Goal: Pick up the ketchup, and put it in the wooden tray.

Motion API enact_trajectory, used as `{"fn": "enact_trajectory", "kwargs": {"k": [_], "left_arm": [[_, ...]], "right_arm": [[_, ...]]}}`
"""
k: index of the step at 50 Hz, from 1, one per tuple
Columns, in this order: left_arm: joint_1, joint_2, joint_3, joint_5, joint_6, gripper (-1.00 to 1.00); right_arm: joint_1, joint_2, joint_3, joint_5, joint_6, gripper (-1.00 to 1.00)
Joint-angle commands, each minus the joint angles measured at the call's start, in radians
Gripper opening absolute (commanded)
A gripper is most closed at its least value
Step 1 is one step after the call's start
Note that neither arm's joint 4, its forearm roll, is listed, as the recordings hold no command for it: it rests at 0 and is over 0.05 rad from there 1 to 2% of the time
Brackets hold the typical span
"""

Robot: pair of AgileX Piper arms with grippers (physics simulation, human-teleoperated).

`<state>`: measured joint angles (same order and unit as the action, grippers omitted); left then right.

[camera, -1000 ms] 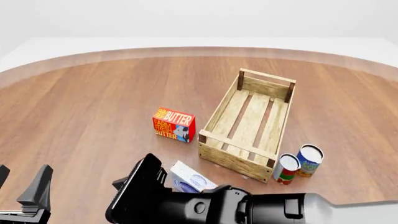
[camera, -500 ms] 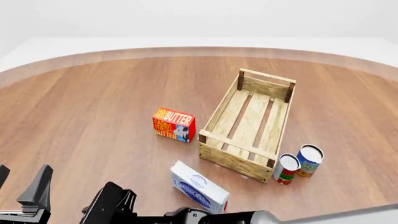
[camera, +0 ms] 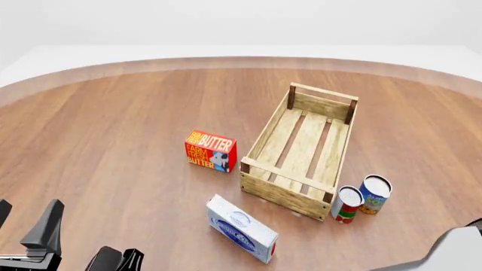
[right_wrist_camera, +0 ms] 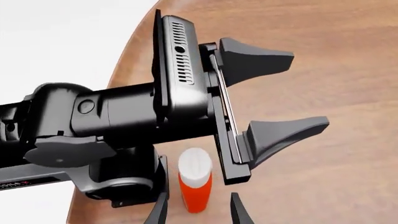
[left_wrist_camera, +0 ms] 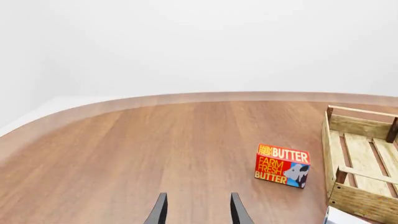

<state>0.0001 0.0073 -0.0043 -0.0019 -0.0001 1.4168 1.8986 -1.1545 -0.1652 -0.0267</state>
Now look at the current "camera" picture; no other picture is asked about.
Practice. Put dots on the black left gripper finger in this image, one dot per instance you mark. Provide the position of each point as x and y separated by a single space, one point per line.
46 234
3 209

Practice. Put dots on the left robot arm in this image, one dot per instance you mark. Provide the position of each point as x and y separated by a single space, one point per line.
133 261

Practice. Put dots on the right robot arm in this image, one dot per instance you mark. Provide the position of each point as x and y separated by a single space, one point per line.
461 251

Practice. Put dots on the red tomato tin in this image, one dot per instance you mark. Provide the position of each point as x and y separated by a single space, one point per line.
347 204

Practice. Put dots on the blue soup tin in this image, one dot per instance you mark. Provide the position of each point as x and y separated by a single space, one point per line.
374 194

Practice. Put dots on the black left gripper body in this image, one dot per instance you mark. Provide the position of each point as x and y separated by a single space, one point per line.
26 263

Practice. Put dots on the white and blue box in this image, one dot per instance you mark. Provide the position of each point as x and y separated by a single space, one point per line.
241 227

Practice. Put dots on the red butter box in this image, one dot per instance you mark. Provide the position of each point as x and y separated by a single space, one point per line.
211 153

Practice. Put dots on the wooden slat tray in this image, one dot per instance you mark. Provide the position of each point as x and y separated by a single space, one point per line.
301 152

